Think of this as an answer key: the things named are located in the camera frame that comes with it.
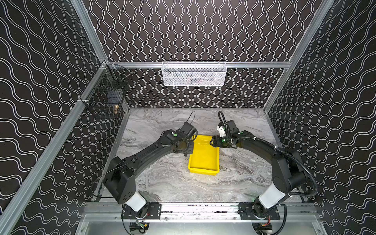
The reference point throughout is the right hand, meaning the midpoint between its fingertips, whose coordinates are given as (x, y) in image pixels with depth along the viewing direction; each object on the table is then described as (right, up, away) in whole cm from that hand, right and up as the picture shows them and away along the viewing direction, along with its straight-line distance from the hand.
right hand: (214, 142), depth 92 cm
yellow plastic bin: (-6, -11, +1) cm, 12 cm away
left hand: (-14, -3, -12) cm, 18 cm away
